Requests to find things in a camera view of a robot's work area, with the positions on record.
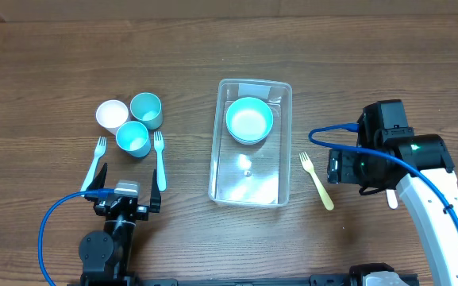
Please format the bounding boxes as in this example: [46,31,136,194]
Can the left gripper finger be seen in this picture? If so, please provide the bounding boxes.
[149,169,161,213]
[84,163,108,201]

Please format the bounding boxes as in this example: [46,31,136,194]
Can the white spoon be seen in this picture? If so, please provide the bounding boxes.
[386,189,398,210]

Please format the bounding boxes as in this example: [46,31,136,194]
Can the blue cup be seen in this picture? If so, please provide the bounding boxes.
[116,121,151,158]

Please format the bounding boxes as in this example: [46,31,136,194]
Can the yellow fork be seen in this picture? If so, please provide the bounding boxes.
[299,152,334,211]

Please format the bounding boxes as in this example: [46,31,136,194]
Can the blue bowl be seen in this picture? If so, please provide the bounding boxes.
[225,97,274,130]

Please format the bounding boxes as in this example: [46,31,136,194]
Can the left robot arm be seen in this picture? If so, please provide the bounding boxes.
[79,165,161,286]

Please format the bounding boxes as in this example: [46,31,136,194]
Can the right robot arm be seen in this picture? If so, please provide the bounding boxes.
[327,134,458,285]

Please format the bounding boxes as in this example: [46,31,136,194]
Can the clear plastic container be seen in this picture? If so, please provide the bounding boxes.
[208,79,292,207]

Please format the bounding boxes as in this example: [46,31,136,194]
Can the light blue fork left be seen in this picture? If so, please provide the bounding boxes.
[80,137,107,191]

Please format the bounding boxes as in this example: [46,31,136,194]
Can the light blue fork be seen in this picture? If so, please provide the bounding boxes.
[153,131,167,191]
[80,137,107,191]

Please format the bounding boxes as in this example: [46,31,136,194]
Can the light blue fork right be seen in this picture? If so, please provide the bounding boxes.
[153,131,167,191]

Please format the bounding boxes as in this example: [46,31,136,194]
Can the white cup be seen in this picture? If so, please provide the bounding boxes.
[95,99,130,135]

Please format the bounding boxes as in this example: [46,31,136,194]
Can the green cup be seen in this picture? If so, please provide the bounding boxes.
[130,92,163,129]

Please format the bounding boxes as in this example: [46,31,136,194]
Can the white bowl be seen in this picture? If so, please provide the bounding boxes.
[233,136,267,145]

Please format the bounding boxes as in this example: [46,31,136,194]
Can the left blue cable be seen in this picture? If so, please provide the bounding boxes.
[37,187,115,286]

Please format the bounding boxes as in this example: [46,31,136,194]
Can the blue cable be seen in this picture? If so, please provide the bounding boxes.
[307,122,458,275]
[37,187,115,286]

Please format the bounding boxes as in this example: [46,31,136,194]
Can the right blue cable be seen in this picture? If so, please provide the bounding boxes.
[307,122,458,275]

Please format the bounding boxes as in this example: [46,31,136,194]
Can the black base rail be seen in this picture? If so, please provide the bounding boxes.
[67,272,418,286]

